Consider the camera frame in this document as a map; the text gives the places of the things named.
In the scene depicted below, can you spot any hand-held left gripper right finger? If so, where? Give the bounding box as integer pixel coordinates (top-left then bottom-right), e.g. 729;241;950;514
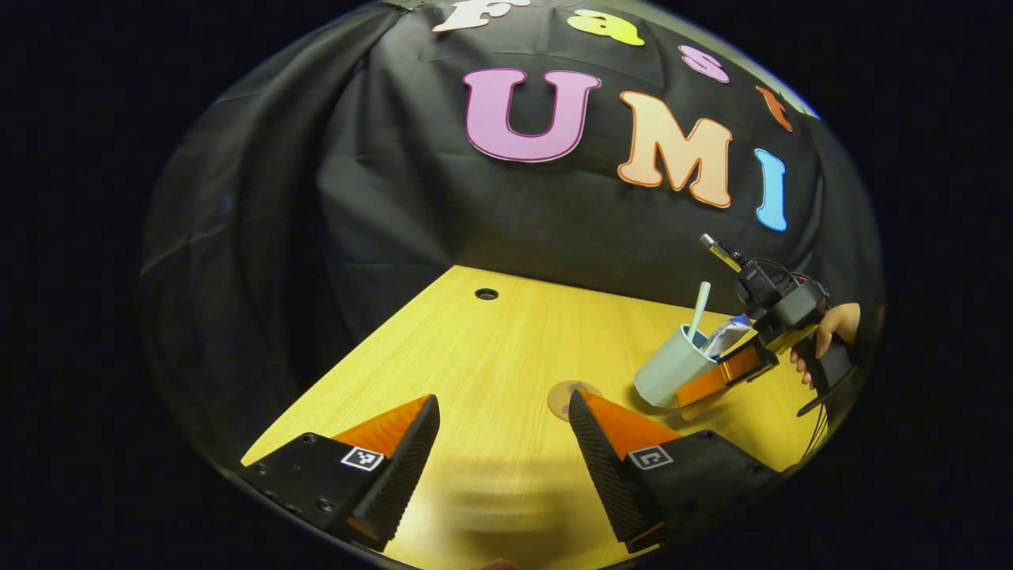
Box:
567;388;780;555

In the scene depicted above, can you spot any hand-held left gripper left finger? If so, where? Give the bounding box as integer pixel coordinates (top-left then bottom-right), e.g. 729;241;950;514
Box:
237;393;442;553

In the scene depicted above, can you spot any white toothpaste tube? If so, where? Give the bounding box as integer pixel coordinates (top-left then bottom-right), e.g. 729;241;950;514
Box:
700;313;754;359

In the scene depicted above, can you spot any pale green toothbrush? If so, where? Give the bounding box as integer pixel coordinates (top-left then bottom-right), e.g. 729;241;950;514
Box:
685;281;711;343

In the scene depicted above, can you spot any round cork coaster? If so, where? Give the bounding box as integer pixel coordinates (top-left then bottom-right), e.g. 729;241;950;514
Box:
547;380;604;422

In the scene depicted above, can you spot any pale green cup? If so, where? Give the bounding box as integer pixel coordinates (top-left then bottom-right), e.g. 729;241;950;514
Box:
633;323;723;409

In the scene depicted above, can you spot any wooden desktop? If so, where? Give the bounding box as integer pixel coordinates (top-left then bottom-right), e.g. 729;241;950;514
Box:
241;265;832;570

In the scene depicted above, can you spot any black backdrop cloth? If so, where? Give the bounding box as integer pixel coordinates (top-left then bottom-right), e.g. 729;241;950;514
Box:
138;0;886;468

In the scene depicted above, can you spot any black cable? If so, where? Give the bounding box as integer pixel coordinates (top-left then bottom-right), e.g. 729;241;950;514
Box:
799;392;832;464

